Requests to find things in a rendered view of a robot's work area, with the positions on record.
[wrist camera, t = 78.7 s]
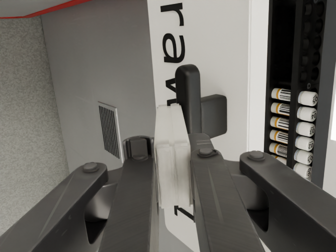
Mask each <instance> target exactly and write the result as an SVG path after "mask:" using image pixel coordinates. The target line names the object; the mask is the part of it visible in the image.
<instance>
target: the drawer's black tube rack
mask: <svg viewBox="0 0 336 252"><path fill-rule="evenodd" d="M296 1H297V0H269V5H268V33H267V62H266V90H265V119H264V148H263V152H264V153H267V154H270V155H276V156H279V157H282V158H285V159H286V158H287V157H285V156H282V155H279V154H276V153H273V152H270V150H269V149H270V144H271V143H272V142H273V143H277V144H281V145H285V146H288V144H286V143H282V142H279V141H276V140H272V139H270V133H271V131H272V130H277V131H282V132H286V133H288V132H289V131H288V130H285V129H281V128H277V127H273V126H271V118H272V117H273V116H274V117H279V118H285V119H289V116H287V115H283V114H278V113H274V112H271V106H272V104H273V103H274V102H275V103H281V104H288V105H290V101H287V100H281V99H276V98H272V91H273V89H274V88H279V89H288V90H291V83H292V66H293V50H294V34H295V17H296ZM313 2H314V3H315V9H314V21H313V34H312V47H311V59H310V72H309V83H308V84H307V86H304V87H300V88H297V90H299V89H303V88H306V87H307V89H308V92H315V93H317V94H318V98H319V87H320V76H321V64H322V53H323V42H324V31H325V20H326V9H327V0H313ZM316 120H317V117H316V118H315V120H314V121H306V122H307V123H311V124H314V125H315V131H316ZM305 137H308V138H312V139H313V141H314V142H315V132H314V134H313V135H312V136H305Z"/></svg>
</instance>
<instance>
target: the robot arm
mask: <svg viewBox="0 0 336 252"><path fill-rule="evenodd" d="M122 145H123V153H124V162H123V166H122V167H120V168H117V169H113V170H109V171H108V169H107V166H106V164H104V163H101V162H90V163H89V162H88V163H85V164H84V165H81V166H79V167H78V168H76V169H75V170H74V171H73V172H72V173H71V174H70V175H68V176H67V177H66V178H65V179H64V180H63V181H62V182H61V183H59V184H58V185H57V186H56V187H55V188H54V189H53V190H52V191H50V192H49V193H48V194H47V195H46V196H45V197H44V198H43V199H42V200H40V201H39V202H38V203H37V204H36V205H35V206H34V207H33V208H31V209H30V210H29V211H28V212H27V213H26V214H25V215H24V216H22V217H21V218H20V219H19V220H18V221H17V222H16V223H15V224H13V225H12V226H11V227H10V228H9V229H8V230H7V231H6V232H4V233H3V234H2V235H1V236H0V252H97V250H98V249H99V250H98V252H159V213H160V210H159V207H161V208H162V209H168V208H174V206H178V207H179V208H184V207H191V205H193V223H195V225H196V231H197V238H198V244H199V250H200V252H266V251H265V249H264V247H263V245H262V242H263V243H264V244H265V245H266V246H267V248H268V249H269V250H270V251H271V252H336V198H335V197H333V196H332V195H330V194H329V193H327V192H326V191H324V190H323V189H321V188H320V187H318V186H317V185H315V184H314V183H312V182H311V181H309V180H308V179H306V178H305V177H303V176H302V175H300V174H299V173H297V172H296V171H294V170H293V169H291V168H290V167H288V166H287V165H285V164H284V163H282V162H281V161H279V160H278V159H276V158H275V157H273V156H272V155H270V154H268V153H266V152H262V151H259V150H257V151H256V150H252V151H247V152H244V153H242V154H241V155H240V157H239V161H232V160H226V159H224V158H223V156H222V154H221V152H220V151H219V150H216V149H215V148H214V146H213V144H212V141H211V139H210V137H209V136H208V135H207V134H205V133H193V134H188V133H187V129H186V124H185V120H184V116H183V111H182V107H181V105H179V103H177V104H170V106H167V104H162V105H158V107H157V108H156V121H155V134H154V137H150V136H146V135H137V136H132V137H128V138H126V139H124V140H123V142H122ZM260 239H261V240H262V242H261V240H260Z"/></svg>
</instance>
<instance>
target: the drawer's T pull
mask: <svg viewBox="0 0 336 252"><path fill-rule="evenodd" d="M175 91H176V104H179V105H180V106H181V109H182V113H183V117H184V122H185V126H186V130H187V134H200V133H205V134H206V135H208V136H209V137H210V139H212V138H215V137H218V136H220V135H223V134H225V133H226V132H227V97H226V96H224V95H220V94H213V95H209V96H205V97H201V79H200V71H199V69H198V68H197V66H196V65H194V64H185V65H181V66H179V67H178V68H177V69H176V71H175Z"/></svg>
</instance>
